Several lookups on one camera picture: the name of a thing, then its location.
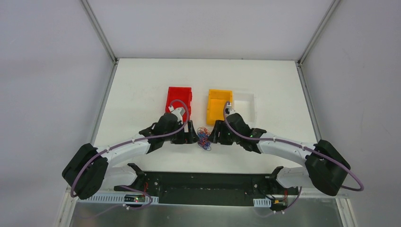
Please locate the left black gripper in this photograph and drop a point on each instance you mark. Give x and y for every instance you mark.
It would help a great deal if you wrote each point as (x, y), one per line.
(185, 134)

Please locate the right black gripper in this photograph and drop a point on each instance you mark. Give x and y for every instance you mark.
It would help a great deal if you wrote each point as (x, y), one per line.
(221, 133)

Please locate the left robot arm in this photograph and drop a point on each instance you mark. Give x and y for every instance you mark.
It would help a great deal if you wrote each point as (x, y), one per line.
(98, 168)

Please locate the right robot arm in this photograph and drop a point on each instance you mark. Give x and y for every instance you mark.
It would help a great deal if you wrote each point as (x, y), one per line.
(321, 165)

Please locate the yellow plastic bin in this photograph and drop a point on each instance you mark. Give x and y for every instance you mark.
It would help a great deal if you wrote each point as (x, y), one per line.
(216, 102)

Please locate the red plastic bin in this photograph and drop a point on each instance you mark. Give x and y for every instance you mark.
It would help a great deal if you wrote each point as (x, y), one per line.
(176, 97)

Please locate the white translucent plastic bin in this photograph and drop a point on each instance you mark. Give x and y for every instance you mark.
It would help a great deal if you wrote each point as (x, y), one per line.
(245, 104)

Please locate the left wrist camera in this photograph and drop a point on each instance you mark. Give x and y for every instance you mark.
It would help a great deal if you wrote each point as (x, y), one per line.
(178, 112)

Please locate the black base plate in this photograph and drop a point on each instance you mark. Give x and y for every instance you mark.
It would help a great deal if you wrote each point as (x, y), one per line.
(216, 189)

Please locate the right white cable duct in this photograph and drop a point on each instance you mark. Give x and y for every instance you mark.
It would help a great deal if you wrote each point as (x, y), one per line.
(262, 203)

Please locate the white cable duct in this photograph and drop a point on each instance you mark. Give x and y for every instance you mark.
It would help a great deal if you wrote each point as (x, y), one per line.
(132, 198)
(262, 203)

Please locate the left white cable duct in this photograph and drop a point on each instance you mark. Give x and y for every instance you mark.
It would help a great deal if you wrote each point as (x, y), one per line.
(132, 198)

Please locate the right aluminium frame post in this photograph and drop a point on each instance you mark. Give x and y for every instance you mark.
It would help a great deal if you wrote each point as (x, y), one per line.
(327, 16)

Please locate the aluminium frame post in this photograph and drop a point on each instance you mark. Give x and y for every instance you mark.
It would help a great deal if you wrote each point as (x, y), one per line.
(327, 16)
(98, 30)

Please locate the left aluminium frame post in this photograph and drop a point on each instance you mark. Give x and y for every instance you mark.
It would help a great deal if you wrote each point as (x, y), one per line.
(98, 30)

